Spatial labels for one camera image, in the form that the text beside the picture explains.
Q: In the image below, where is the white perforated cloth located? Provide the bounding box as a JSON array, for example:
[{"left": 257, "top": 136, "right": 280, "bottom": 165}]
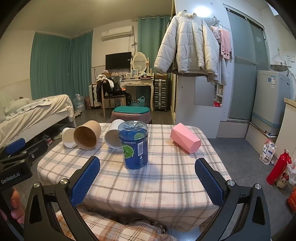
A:
[{"left": 14, "top": 98, "right": 52, "bottom": 112}]

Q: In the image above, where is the white printed package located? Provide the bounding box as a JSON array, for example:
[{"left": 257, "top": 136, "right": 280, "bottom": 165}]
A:
[{"left": 259, "top": 139, "right": 278, "bottom": 165}]

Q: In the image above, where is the orange packet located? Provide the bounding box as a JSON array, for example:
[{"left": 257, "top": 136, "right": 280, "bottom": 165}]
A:
[{"left": 287, "top": 185, "right": 296, "bottom": 212}]

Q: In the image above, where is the clear cup with blue label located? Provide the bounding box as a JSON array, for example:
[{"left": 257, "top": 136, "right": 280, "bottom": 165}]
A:
[{"left": 117, "top": 120, "right": 149, "bottom": 170}]

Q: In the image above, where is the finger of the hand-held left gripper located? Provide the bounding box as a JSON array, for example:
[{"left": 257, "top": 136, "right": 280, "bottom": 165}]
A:
[
  {"left": 0, "top": 138, "right": 26, "bottom": 160},
  {"left": 13, "top": 140, "right": 48, "bottom": 166}
]

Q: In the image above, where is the white air conditioner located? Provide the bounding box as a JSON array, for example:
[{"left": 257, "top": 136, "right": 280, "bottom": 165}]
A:
[{"left": 101, "top": 25, "right": 134, "bottom": 41}]

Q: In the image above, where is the frosted glass sliding door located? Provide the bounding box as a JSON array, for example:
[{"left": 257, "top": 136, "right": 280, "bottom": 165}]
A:
[{"left": 227, "top": 10, "right": 270, "bottom": 122}]

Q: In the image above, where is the cartoon printed bag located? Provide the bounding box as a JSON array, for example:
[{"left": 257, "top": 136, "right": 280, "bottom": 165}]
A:
[{"left": 275, "top": 160, "right": 296, "bottom": 189}]

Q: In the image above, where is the blue basket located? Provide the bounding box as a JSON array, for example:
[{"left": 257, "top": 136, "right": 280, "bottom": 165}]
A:
[{"left": 131, "top": 96, "right": 145, "bottom": 107}]

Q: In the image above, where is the red bottle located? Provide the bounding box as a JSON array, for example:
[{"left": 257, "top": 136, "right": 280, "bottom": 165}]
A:
[{"left": 266, "top": 149, "right": 292, "bottom": 185}]

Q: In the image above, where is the black television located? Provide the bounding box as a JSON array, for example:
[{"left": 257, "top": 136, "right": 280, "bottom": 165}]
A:
[{"left": 105, "top": 52, "right": 132, "bottom": 70}]

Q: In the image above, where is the wooden chair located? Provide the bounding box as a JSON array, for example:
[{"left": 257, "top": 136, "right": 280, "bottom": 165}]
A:
[{"left": 102, "top": 91, "right": 126, "bottom": 121}]

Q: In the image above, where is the clear water jug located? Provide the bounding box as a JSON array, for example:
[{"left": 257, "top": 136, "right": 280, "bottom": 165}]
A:
[{"left": 73, "top": 94, "right": 86, "bottom": 112}]

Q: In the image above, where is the person's left hand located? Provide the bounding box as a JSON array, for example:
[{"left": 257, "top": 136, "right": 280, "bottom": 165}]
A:
[{"left": 9, "top": 187, "right": 25, "bottom": 225}]

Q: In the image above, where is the silver black suitcase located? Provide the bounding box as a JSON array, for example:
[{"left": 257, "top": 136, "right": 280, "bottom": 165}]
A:
[{"left": 153, "top": 79, "right": 170, "bottom": 112}]

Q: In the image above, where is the pink towel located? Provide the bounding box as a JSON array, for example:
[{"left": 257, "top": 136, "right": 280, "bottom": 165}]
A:
[{"left": 220, "top": 29, "right": 232, "bottom": 60}]

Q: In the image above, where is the bed with beige blanket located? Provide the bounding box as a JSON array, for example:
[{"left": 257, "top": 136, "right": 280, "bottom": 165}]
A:
[{"left": 0, "top": 94, "right": 77, "bottom": 147}]

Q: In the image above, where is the white dressing table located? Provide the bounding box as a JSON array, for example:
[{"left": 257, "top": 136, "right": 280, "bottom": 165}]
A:
[{"left": 120, "top": 77, "right": 154, "bottom": 112}]

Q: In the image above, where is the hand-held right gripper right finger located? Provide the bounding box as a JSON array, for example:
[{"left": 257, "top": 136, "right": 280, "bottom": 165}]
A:
[{"left": 195, "top": 158, "right": 271, "bottom": 241}]

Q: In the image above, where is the white suitcase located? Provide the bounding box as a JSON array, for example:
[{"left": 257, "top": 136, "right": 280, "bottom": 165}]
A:
[{"left": 89, "top": 84, "right": 102, "bottom": 108}]

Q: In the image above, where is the tall green curtain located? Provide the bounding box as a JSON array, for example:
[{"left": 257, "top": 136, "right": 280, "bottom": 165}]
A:
[{"left": 137, "top": 15, "right": 170, "bottom": 75}]

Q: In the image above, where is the small white cup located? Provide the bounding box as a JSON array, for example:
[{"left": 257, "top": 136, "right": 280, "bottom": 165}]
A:
[{"left": 62, "top": 127, "right": 77, "bottom": 148}]

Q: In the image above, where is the brown paper cup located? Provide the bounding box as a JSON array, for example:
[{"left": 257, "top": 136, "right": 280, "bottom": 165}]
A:
[{"left": 73, "top": 120, "right": 102, "bottom": 151}]

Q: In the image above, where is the plaid tablecloth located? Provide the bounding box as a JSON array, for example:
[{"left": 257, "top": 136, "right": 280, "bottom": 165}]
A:
[{"left": 37, "top": 123, "right": 232, "bottom": 226}]

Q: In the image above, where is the pink faceted cup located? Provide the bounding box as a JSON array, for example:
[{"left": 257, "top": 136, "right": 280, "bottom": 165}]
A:
[{"left": 170, "top": 123, "right": 201, "bottom": 154}]

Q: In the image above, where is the pink stool with green cushion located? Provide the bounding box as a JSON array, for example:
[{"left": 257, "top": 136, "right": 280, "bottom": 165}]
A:
[{"left": 111, "top": 106, "right": 152, "bottom": 124}]

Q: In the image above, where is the oval white mirror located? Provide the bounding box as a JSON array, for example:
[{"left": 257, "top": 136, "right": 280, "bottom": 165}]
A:
[{"left": 132, "top": 52, "right": 149, "bottom": 71}]

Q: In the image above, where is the narrow green curtain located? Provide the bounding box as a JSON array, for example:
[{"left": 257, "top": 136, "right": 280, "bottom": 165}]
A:
[{"left": 69, "top": 30, "right": 93, "bottom": 98}]

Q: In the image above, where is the white puffer jacket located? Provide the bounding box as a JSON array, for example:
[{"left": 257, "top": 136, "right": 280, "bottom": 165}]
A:
[{"left": 154, "top": 10, "right": 220, "bottom": 77}]

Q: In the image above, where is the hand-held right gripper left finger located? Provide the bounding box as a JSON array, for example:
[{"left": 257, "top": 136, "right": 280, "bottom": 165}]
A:
[{"left": 23, "top": 156, "right": 101, "bottom": 241}]

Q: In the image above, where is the white washing machine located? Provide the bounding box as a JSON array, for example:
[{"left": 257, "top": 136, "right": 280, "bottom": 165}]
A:
[{"left": 251, "top": 65, "right": 292, "bottom": 136}]

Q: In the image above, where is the wide green curtain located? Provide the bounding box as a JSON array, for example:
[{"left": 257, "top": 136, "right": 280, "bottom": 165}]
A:
[{"left": 31, "top": 32, "right": 71, "bottom": 100}]

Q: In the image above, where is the tall white paper cup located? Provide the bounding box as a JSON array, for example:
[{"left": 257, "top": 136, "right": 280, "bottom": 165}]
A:
[{"left": 104, "top": 119, "right": 125, "bottom": 149}]

